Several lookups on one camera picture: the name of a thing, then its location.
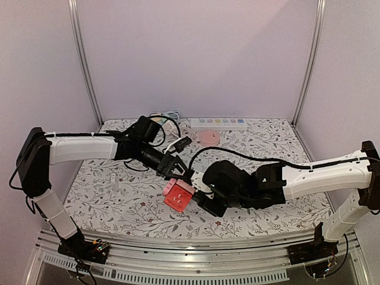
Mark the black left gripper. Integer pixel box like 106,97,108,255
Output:
137,142,191,183

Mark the light pink cube socket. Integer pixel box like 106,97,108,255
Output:
176,179,195,195

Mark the red cube socket adapter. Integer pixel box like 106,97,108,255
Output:
164,185,194,213

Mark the pink plug adapter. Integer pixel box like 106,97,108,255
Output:
163,178,177,197

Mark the dark green cube socket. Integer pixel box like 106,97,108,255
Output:
192,192,227,217

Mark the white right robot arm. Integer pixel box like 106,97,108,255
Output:
189,141,379,259

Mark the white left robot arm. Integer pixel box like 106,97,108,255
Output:
12,116,193,258

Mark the white plug block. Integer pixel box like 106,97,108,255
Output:
163,120,178,136

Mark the green beige socket adapter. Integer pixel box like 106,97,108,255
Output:
150,109,181,121

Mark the white colourful power strip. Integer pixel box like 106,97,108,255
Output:
191,118,248,131

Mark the floral table cloth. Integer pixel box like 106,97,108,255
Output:
64,119,332,239

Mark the white coiled cable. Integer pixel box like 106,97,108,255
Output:
179,119,198,142

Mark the pink round cable reel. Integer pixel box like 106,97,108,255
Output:
198,130,220,147

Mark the aluminium front rail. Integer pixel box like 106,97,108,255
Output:
26,229,371,284

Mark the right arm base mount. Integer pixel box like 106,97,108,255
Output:
287,222,338,265

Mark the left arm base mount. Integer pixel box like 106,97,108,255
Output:
56,225,110,264

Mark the left aluminium corner post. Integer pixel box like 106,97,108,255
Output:
67,0,104,126

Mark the aluminium corner post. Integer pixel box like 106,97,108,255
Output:
290,0,327,126
67,0,104,126

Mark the right aluminium corner post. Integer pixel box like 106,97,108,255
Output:
290,0,327,126

